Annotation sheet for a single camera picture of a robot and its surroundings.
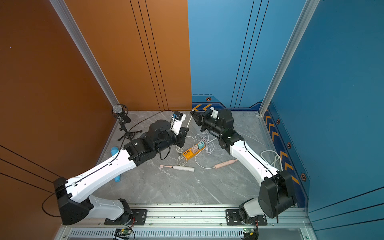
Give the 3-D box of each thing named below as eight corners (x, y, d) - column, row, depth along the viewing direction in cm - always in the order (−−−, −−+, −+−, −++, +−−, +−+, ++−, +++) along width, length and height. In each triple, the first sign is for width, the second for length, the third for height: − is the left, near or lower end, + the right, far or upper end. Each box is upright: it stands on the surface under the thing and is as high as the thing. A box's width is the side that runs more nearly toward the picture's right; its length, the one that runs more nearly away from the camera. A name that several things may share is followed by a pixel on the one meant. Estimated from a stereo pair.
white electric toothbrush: (160, 168, 92) (159, 166, 91) (161, 165, 94) (160, 163, 92) (194, 172, 90) (194, 170, 89) (194, 169, 92) (194, 167, 90)
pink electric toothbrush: (215, 168, 92) (216, 167, 90) (214, 166, 93) (215, 165, 91) (237, 162, 95) (238, 160, 93) (236, 160, 96) (236, 158, 94)
